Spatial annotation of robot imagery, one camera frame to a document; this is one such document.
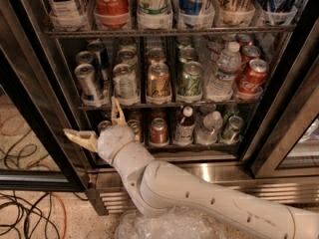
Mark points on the clear water bottle middle shelf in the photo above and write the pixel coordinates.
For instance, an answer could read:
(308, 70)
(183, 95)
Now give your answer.
(224, 72)

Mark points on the blue pepsi can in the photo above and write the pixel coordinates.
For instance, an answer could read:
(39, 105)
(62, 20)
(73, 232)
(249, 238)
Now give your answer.
(104, 124)

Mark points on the white soda can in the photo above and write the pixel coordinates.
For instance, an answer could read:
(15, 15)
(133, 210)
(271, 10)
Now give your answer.
(127, 56)
(125, 84)

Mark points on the clear plastic bag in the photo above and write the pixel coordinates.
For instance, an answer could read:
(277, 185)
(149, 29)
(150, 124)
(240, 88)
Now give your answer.
(177, 223)

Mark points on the clear water bottle bottom shelf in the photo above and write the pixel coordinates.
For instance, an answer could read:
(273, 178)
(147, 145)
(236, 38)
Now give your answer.
(209, 128)

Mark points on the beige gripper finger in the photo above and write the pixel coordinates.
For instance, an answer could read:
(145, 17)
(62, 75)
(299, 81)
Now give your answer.
(84, 138)
(117, 114)

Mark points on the front white soda can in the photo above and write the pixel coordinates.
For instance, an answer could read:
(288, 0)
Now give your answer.
(125, 84)

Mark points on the white tea bottle top shelf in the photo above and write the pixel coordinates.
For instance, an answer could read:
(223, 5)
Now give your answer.
(68, 13)

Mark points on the front green soda can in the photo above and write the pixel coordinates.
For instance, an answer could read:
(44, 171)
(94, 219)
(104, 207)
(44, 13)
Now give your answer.
(189, 82)

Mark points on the dark blue bottle top shelf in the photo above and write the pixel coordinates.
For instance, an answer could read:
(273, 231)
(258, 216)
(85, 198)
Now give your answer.
(276, 12)

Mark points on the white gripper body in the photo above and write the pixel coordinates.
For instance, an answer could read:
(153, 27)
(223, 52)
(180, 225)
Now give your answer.
(110, 142)

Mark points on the bottom red soda can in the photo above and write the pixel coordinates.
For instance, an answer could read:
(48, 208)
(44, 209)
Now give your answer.
(158, 132)

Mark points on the red juice bottle white cap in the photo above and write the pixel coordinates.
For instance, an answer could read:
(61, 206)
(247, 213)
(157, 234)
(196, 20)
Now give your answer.
(184, 127)

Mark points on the gold soda can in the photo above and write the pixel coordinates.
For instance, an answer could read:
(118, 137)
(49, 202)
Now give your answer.
(137, 129)
(158, 83)
(156, 55)

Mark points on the bottom green soda can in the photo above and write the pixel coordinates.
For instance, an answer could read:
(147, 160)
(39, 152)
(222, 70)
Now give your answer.
(232, 129)

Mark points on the front red coca-cola can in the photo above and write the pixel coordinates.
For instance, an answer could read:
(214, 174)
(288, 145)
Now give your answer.
(253, 76)

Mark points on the green white bottle top shelf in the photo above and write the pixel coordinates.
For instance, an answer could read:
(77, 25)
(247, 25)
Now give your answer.
(154, 14)

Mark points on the stainless steel fridge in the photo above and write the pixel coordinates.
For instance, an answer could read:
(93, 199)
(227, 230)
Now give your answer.
(36, 73)

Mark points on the clear water bottle shelf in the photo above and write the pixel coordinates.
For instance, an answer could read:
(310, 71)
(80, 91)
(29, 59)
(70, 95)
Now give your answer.
(224, 72)
(209, 128)

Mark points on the silver redbull can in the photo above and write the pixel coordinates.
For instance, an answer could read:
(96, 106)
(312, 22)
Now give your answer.
(86, 59)
(92, 94)

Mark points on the gold can top shelf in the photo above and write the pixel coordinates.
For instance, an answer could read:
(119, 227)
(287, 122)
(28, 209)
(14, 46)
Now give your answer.
(235, 12)

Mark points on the red coca-cola can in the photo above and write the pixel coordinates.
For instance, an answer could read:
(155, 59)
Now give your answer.
(253, 76)
(248, 52)

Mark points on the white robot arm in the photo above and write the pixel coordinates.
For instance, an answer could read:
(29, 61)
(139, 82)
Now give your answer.
(155, 186)

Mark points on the bottom gold soda can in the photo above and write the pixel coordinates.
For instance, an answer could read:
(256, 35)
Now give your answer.
(137, 129)

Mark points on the front gold soda can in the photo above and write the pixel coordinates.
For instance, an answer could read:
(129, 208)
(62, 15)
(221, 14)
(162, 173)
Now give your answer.
(158, 83)

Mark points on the rear blue redbull can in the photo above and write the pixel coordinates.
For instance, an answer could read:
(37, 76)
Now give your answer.
(99, 49)

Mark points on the green soda can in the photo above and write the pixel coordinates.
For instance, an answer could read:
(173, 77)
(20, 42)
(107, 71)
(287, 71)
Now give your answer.
(186, 54)
(232, 129)
(189, 82)

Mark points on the coca-cola bottle top shelf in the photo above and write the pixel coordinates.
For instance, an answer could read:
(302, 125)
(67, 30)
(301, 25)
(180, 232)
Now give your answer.
(111, 11)

